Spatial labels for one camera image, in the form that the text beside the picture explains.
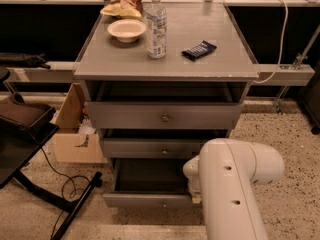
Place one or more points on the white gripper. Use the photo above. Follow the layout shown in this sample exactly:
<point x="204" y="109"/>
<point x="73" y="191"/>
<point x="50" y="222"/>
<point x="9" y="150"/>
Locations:
<point x="193" y="186"/>

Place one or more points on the grey bottom drawer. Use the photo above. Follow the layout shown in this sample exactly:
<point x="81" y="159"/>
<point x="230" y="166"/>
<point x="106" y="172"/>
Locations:
<point x="149" y="183"/>

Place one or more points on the grey drawer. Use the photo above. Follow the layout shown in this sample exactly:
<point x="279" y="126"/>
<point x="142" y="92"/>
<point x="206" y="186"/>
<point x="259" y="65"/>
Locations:
<point x="121" y="115"/>
<point x="151" y="148"/>
<point x="149" y="183"/>

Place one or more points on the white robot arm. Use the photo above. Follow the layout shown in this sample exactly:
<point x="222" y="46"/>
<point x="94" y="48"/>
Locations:
<point x="221" y="177"/>

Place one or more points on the grey drawer cabinet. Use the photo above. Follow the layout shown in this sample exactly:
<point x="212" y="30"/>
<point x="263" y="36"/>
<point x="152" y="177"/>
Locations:
<point x="111" y="71"/>

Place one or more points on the grey middle drawer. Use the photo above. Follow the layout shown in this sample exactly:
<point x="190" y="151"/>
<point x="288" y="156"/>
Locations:
<point x="151" y="148"/>

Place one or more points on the grey top drawer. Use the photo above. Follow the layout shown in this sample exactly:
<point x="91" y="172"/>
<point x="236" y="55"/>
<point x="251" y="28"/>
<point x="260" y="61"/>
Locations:
<point x="121" y="115"/>

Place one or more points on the cardboard box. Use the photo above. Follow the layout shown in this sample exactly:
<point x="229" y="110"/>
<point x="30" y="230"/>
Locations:
<point x="76" y="140"/>

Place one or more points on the dark blue snack packet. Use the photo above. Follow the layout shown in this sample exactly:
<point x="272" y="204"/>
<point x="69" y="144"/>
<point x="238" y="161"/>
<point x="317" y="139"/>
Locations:
<point x="203" y="49"/>

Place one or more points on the white bowl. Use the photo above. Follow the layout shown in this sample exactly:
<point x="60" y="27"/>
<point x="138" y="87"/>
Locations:
<point x="126" y="30"/>

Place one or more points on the black stand with tray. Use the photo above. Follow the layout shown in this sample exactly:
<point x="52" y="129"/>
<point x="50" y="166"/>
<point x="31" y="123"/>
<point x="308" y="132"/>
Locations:
<point x="19" y="143"/>

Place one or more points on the clear plastic water bottle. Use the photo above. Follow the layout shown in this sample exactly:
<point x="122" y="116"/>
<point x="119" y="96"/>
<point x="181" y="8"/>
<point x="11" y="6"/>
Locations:
<point x="156" y="29"/>

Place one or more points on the yellow chip bag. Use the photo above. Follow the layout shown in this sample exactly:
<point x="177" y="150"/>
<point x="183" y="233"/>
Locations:
<point x="119" y="11"/>

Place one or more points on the aluminium frame rail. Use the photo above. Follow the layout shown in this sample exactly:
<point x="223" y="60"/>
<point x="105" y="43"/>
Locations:
<point x="272" y="75"/>

